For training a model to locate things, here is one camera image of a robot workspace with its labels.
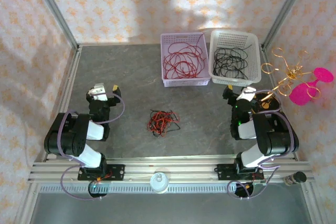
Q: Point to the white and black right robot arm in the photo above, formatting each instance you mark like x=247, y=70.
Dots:
x=252, y=155

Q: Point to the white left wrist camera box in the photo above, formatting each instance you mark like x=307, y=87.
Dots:
x=97, y=91

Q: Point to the lavender perforated plastic basket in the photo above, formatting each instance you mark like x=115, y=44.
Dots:
x=183, y=83

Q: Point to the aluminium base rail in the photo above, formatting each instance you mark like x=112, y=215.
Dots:
x=183, y=167

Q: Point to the aluminium frame post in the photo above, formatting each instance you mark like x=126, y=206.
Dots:
x=286, y=9
x=52, y=6

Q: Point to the white perforated plastic basket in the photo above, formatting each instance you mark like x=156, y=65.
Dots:
x=252, y=58

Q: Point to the black cylinder bottle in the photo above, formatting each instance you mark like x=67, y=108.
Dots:
x=296, y=178

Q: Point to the white round knob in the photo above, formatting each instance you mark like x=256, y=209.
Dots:
x=159, y=183

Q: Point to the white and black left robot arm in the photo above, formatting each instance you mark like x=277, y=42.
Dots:
x=90, y=157

